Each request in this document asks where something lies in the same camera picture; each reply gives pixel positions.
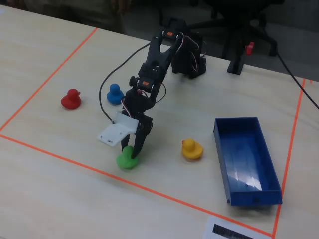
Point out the black table clamp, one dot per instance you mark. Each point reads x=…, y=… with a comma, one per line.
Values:
x=236, y=62

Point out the white paper with barcode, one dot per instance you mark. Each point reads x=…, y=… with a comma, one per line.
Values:
x=224, y=229

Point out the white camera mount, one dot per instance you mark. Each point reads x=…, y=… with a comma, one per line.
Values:
x=117, y=130

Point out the blue rubber duck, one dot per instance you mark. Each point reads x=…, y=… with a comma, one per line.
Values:
x=114, y=95

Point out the orange tape line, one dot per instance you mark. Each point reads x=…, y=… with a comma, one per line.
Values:
x=49, y=77
x=290, y=149
x=149, y=190

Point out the blue plastic box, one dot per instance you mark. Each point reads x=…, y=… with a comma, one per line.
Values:
x=246, y=161

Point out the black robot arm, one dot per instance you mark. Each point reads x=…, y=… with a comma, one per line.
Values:
x=157, y=57

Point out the red clamp knob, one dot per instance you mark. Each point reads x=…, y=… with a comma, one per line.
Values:
x=250, y=47

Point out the yellow rubber duck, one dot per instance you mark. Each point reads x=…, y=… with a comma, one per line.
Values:
x=192, y=150

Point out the red rubber duck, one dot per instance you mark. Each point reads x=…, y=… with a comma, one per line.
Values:
x=71, y=100

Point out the green rubber duck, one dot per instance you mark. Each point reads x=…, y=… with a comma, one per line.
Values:
x=124, y=161

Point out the black office chair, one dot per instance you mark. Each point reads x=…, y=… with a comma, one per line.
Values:
x=259, y=22

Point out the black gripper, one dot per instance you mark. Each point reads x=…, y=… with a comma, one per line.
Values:
x=144, y=124

